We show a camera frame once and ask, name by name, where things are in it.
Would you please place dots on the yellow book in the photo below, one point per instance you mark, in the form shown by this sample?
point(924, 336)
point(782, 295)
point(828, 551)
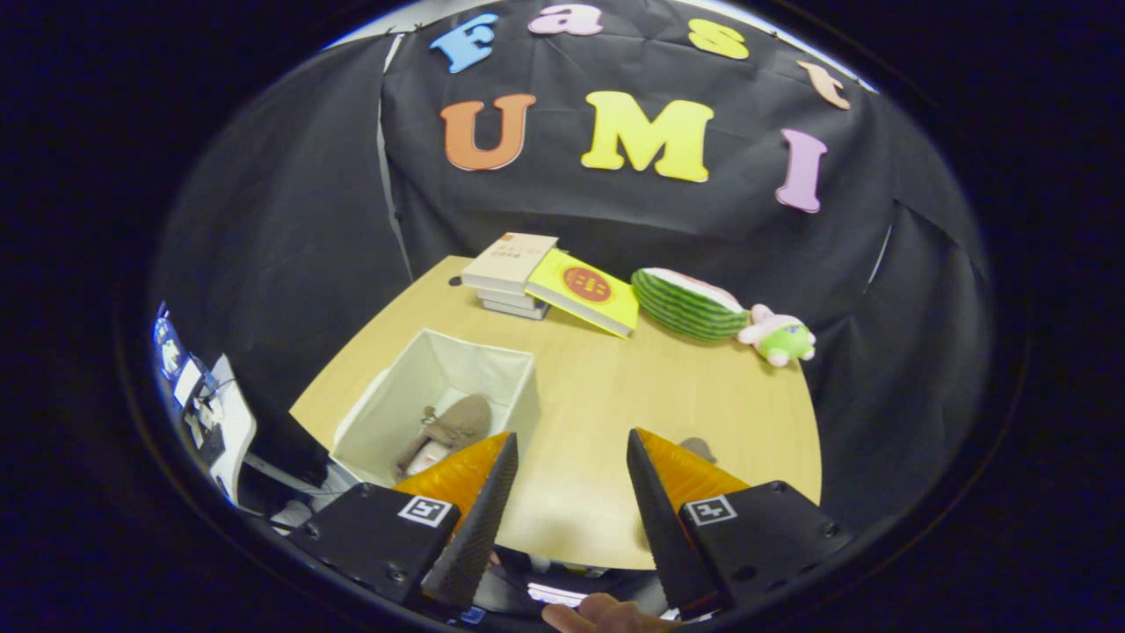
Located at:
point(584, 290)

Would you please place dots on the white fabric storage box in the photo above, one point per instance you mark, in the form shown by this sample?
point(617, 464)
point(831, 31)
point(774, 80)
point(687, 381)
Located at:
point(422, 369)

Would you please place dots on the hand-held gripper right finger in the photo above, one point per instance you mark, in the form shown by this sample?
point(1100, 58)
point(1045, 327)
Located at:
point(659, 527)

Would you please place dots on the brown shoe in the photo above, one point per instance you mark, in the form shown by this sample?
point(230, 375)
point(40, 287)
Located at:
point(461, 418)
point(699, 448)

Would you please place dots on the watermelon slice plush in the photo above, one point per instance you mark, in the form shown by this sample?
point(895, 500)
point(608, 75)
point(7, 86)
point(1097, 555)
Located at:
point(685, 308)

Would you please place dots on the pink and green plush toy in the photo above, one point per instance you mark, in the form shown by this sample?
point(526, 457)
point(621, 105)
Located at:
point(782, 338)

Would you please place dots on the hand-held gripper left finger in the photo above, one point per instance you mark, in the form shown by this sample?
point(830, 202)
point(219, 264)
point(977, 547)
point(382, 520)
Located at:
point(479, 527)

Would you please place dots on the black backdrop cloth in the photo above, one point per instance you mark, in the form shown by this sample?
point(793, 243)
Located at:
point(290, 220)

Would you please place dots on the beige book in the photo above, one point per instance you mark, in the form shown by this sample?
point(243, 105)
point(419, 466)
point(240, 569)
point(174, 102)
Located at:
point(510, 261)

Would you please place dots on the white book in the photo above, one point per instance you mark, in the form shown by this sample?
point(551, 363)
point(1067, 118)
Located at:
point(510, 299)

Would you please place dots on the computer screen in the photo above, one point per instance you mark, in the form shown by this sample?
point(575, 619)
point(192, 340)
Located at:
point(167, 347)

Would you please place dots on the white side table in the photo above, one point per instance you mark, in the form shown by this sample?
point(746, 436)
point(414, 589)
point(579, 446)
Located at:
point(237, 422)

